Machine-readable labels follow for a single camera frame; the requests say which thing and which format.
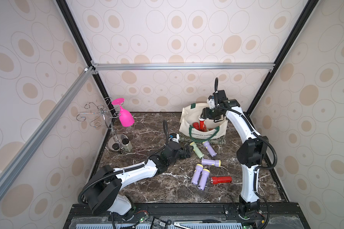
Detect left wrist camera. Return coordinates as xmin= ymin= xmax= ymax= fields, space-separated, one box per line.
xmin=169 ymin=133 xmax=180 ymax=143

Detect pink plastic wine glass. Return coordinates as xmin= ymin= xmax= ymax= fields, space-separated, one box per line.
xmin=111 ymin=98 xmax=135 ymax=127

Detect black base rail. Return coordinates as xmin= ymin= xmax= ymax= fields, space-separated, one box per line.
xmin=63 ymin=202 xmax=310 ymax=229

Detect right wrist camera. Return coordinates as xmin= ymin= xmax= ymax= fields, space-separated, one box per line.
xmin=207 ymin=95 xmax=216 ymax=109

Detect purple flashlight yellow head sideways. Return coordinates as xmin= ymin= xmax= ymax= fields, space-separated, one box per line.
xmin=201 ymin=158 xmax=221 ymax=168

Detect red flashlight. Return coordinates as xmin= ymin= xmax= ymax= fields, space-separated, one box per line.
xmin=193 ymin=122 xmax=200 ymax=130
xmin=211 ymin=176 xmax=232 ymax=185
xmin=199 ymin=116 xmax=206 ymax=132

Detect silver wire glass rack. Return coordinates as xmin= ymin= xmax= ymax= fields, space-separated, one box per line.
xmin=75 ymin=97 xmax=125 ymax=154

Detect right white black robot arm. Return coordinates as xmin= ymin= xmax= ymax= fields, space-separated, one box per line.
xmin=201 ymin=89 xmax=277 ymax=219

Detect cream green tote bag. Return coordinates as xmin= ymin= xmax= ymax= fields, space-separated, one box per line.
xmin=179 ymin=103 xmax=228 ymax=142

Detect horizontal aluminium back bar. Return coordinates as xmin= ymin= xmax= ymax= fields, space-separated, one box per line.
xmin=94 ymin=62 xmax=275 ymax=71

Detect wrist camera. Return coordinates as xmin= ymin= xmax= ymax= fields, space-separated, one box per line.
xmin=169 ymin=133 xmax=180 ymax=143
xmin=207 ymin=95 xmax=216 ymax=109

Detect aluminium left side bar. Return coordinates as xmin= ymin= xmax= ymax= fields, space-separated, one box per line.
xmin=0 ymin=66 xmax=95 ymax=201

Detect pale green flashlight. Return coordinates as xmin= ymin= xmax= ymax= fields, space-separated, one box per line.
xmin=190 ymin=142 xmax=204 ymax=159

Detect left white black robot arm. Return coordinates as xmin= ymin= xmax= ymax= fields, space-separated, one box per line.
xmin=77 ymin=141 xmax=193 ymax=217

